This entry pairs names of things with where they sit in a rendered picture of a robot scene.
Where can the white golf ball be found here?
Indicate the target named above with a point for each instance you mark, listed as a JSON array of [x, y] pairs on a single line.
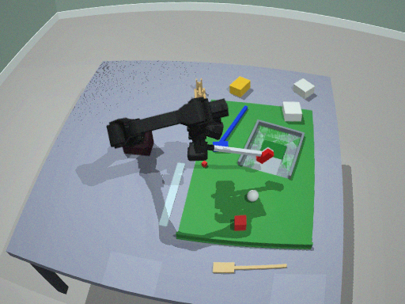
[[253, 195]]

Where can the blue golf putter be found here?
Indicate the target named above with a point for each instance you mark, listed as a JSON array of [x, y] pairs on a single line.
[[223, 141]]

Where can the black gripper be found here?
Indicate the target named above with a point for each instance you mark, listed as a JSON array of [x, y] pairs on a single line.
[[197, 150]]

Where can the yellow box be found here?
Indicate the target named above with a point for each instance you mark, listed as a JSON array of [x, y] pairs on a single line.
[[240, 86]]

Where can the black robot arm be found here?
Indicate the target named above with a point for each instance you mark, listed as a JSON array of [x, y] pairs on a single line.
[[194, 114]]

